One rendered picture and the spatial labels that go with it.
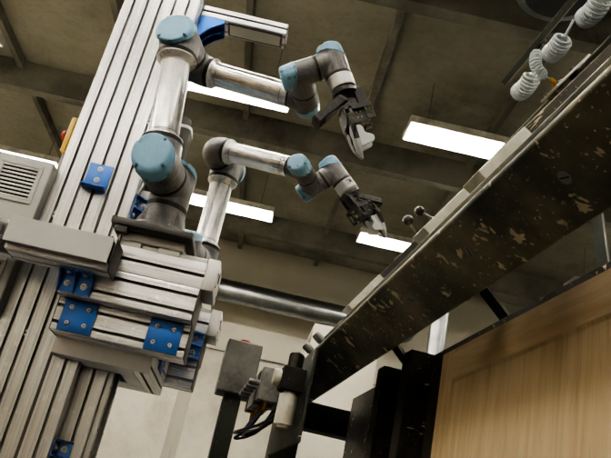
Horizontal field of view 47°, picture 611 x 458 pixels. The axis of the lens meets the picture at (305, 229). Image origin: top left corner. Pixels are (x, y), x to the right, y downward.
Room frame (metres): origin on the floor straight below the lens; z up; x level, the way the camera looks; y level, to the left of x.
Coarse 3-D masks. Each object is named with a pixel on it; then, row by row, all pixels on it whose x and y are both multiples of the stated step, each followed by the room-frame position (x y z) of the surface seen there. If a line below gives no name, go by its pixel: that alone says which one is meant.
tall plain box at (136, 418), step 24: (120, 408) 4.37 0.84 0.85; (144, 408) 4.38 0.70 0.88; (168, 408) 4.38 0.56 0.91; (120, 432) 4.37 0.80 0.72; (144, 432) 4.38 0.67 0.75; (168, 432) 4.47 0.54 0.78; (96, 456) 4.37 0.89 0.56; (120, 456) 4.37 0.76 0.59; (144, 456) 4.38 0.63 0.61; (168, 456) 4.87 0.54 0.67
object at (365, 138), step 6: (360, 126) 1.64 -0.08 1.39; (360, 132) 1.64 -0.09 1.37; (354, 138) 1.64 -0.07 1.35; (360, 138) 1.64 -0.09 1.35; (366, 138) 1.64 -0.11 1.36; (372, 138) 1.64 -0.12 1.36; (354, 144) 1.65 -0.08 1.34; (360, 144) 1.64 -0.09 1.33; (360, 150) 1.65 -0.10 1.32; (360, 156) 1.66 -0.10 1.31
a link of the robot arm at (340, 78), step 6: (342, 72) 1.62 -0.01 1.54; (348, 72) 1.63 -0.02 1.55; (330, 78) 1.64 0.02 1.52; (336, 78) 1.63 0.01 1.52; (342, 78) 1.62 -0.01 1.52; (348, 78) 1.63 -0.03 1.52; (330, 84) 1.65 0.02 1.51; (336, 84) 1.63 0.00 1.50; (342, 84) 1.63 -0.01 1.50; (348, 84) 1.63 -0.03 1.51; (354, 84) 1.64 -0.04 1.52; (330, 90) 1.66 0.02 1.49
